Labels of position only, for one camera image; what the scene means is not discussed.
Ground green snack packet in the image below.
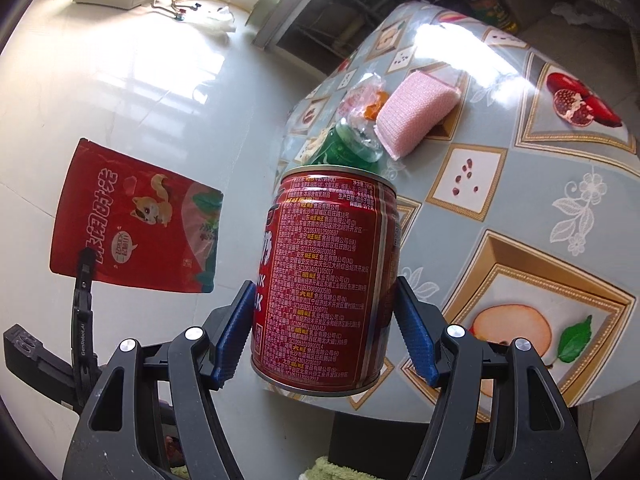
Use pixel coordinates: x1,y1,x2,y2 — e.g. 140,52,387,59
295,117,386,173

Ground red snack pouch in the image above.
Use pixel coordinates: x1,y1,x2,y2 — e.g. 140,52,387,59
49,137,224,295

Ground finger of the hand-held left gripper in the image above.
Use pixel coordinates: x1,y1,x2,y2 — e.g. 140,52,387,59
70,251,103,396

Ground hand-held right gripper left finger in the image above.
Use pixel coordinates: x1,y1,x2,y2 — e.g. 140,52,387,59
62,280,258,480

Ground clear wrapper with orange print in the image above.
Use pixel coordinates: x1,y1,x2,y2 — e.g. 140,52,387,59
337,72,392,122

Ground green fuzzy garment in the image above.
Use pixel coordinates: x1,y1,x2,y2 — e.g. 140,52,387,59
300,455,361,480

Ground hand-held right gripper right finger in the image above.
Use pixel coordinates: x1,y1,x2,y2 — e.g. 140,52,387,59
395,276,578,480

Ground crumpled white paper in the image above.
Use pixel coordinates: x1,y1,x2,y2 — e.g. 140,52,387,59
550,2,608,28

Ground fruit print tablecloth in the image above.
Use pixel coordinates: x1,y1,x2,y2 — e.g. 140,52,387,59
280,2,640,411

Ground bundle of thin wires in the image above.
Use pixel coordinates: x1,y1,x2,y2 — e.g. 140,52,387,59
142,0,201,23

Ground red drink can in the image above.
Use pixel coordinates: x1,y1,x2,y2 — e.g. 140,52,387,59
250,162,403,400

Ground white plastic bag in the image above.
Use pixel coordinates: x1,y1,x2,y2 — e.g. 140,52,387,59
205,5,236,31

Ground cooking oil bottle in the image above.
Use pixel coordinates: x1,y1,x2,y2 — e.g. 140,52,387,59
447,0,521,36

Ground pink scrub sponge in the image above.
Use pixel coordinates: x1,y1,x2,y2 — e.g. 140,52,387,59
375,71,462,161

